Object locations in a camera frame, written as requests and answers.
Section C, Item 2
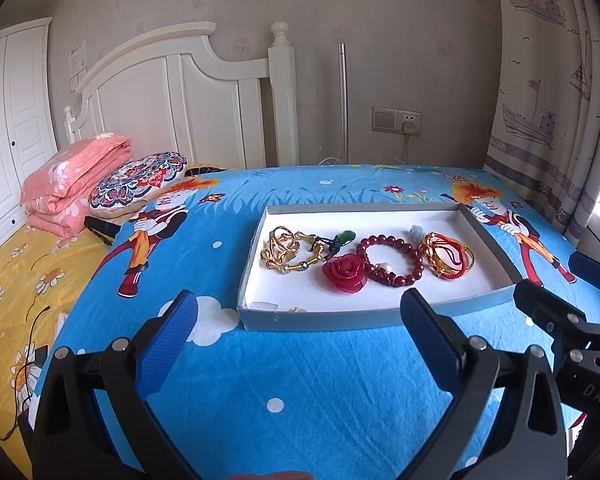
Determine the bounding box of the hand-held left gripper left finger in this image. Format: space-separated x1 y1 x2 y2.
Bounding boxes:
30 289 201 480

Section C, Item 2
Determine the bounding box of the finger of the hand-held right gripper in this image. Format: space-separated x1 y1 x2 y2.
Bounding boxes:
512 280 600 361
569 251 600 301

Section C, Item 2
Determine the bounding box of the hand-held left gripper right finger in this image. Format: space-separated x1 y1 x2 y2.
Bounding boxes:
400 287 568 480

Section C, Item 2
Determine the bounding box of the red string bracelet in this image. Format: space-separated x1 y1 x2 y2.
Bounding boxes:
420 232 473 281

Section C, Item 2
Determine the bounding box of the plain gold bangle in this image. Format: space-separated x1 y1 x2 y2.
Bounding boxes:
425 242 476 271

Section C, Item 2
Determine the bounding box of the red rose ornament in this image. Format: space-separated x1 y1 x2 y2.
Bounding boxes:
322 254 368 292

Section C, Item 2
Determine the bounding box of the dark red bead bracelet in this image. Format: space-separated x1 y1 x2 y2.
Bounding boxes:
356 235 424 289

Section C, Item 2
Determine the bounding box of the grey tray with white inside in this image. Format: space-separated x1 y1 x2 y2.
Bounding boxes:
236 201 523 332

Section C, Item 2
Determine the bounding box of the green pendant with black cord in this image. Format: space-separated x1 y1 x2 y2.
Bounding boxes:
312 230 357 256

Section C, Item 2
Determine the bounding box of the gold bamboo bracelet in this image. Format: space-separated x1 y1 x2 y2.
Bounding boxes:
261 232 328 273

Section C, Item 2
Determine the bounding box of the gold interlocked ring bangle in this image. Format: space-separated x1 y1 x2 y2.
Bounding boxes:
267 226 301 256

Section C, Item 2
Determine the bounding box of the person's left hand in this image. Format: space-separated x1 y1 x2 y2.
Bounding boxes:
225 470 314 480

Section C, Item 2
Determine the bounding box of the blue cartoon printed bedsheet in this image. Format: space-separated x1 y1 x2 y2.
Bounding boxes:
17 164 600 480

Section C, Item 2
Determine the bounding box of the mandala patterned pillow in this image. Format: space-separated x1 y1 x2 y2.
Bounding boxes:
88 151 188 211

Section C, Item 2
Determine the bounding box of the yellow floral bedsheet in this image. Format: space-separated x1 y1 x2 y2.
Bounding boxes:
0 220 116 478

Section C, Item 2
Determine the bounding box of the ship printed curtain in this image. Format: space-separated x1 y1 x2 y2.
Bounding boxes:
482 0 600 248

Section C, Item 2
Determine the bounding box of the folded pink quilt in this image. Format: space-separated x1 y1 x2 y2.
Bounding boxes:
20 132 133 238

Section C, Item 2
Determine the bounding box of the white wooden headboard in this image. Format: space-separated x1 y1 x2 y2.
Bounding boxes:
62 21 301 171

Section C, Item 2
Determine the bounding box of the silver metal pole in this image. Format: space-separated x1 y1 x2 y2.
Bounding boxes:
336 44 351 165

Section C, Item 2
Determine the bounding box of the white wardrobe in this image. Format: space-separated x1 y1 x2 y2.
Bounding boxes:
0 16 58 263

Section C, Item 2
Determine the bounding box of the thin black cable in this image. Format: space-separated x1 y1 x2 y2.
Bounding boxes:
0 305 51 441

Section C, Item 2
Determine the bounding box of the white charger cable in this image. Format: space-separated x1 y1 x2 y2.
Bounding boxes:
382 135 411 167

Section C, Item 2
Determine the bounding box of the grey wall socket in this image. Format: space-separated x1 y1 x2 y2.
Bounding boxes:
397 110 422 136

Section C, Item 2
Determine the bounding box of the grey wall switch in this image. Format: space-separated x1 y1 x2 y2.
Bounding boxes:
371 106 398 133

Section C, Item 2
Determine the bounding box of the white paper wall notice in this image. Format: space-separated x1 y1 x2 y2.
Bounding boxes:
69 42 88 93

